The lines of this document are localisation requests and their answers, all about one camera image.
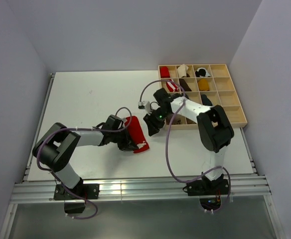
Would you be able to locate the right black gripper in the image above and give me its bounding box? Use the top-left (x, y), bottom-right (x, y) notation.
top-left (144, 108), bottom-right (171, 137)

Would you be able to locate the rolled cream sock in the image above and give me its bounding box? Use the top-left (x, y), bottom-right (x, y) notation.
top-left (177, 64), bottom-right (188, 78)

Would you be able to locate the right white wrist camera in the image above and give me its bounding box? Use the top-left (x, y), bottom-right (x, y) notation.
top-left (138, 101), bottom-right (153, 115)

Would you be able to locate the rolled black white sock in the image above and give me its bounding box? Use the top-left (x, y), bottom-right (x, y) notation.
top-left (195, 67), bottom-right (211, 78)

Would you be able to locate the rolled taupe sock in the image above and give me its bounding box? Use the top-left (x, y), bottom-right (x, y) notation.
top-left (172, 118), bottom-right (182, 125)

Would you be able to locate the aluminium frame rail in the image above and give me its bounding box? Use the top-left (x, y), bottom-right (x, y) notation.
top-left (9, 173), bottom-right (272, 204)

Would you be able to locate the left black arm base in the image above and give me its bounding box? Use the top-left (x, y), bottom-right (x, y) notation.
top-left (53, 182), bottom-right (100, 216)

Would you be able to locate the wooden compartment tray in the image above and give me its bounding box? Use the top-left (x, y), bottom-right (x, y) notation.
top-left (158, 64), bottom-right (248, 128)

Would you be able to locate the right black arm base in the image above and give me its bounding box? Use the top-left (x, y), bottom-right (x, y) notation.
top-left (182, 174), bottom-right (230, 212)

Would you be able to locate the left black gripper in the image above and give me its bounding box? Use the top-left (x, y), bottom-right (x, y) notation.
top-left (111, 127), bottom-right (139, 151)

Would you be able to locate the rolled red white striped sock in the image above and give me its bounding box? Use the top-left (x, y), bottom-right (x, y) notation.
top-left (166, 79), bottom-right (179, 92)

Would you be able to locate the red patterned sock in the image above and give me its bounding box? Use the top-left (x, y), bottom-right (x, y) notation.
top-left (125, 116), bottom-right (149, 154)

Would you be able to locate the rolled dark teal sock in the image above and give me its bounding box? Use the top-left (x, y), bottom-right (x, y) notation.
top-left (201, 94), bottom-right (213, 106)

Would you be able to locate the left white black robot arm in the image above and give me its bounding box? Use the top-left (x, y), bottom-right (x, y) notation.
top-left (32, 115), bottom-right (138, 199)

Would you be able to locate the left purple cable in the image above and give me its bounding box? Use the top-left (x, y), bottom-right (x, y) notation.
top-left (36, 107), bottom-right (133, 220)

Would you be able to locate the rolled mustard yellow sock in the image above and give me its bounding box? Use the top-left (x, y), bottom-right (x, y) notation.
top-left (197, 78), bottom-right (210, 91)

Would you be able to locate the rolled dark brown sock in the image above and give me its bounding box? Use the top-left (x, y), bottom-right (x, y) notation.
top-left (179, 78), bottom-right (192, 92)

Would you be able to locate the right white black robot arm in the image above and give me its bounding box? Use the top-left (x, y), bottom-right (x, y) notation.
top-left (138, 88), bottom-right (234, 194)

